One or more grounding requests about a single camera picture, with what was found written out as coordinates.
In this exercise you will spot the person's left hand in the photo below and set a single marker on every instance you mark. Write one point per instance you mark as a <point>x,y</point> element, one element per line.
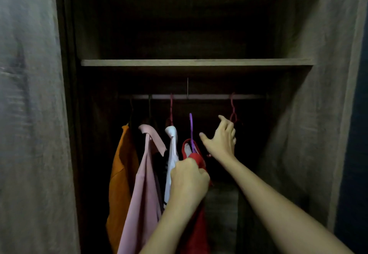
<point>188,183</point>

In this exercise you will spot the person's right hand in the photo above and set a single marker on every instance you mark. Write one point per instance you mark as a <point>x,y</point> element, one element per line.
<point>221,144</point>

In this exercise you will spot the person's right thumb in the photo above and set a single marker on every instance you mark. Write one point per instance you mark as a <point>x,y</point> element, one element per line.
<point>205,139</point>

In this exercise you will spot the person's left fingers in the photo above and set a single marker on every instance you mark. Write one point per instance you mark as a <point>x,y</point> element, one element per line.
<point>189,166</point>

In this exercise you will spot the red garment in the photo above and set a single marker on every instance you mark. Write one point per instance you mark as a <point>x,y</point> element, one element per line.
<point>197,233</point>

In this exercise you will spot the person's right forearm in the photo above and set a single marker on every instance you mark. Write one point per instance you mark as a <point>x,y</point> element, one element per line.
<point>276,207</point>

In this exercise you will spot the person's left forearm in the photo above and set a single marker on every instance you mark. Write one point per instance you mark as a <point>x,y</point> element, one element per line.
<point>169,228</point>

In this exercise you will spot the purple clothes hanger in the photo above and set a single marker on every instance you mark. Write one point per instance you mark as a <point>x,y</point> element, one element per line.
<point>191,130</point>

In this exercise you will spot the white garment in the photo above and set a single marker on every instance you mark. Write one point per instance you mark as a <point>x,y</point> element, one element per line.
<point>172,150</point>

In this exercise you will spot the red clothes hanger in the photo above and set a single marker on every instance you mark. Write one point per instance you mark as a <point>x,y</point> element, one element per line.
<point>171,110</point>
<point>233,110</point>

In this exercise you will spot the metal hanging rod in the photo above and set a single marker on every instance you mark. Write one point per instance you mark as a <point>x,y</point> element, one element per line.
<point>207,96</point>

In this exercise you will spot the pink garment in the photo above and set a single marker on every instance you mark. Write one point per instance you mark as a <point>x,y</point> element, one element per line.
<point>145,199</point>

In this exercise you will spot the black clothes hanger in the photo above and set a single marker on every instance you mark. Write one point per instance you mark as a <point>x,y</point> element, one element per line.
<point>131,112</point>
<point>149,108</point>

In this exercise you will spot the orange garment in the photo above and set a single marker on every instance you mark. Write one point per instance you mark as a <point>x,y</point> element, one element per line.
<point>122,176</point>

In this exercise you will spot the wooden wardrobe shelf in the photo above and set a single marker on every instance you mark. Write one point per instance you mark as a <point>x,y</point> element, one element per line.
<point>195,62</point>

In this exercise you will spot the wooden wardrobe door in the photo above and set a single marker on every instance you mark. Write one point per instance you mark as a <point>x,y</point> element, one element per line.
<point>31,118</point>
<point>313,124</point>

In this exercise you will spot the wooden wardrobe body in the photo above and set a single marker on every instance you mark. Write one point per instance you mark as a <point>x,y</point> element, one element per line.
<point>184,17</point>

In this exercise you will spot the metal rod support bracket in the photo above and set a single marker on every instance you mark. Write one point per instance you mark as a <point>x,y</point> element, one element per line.
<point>187,88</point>

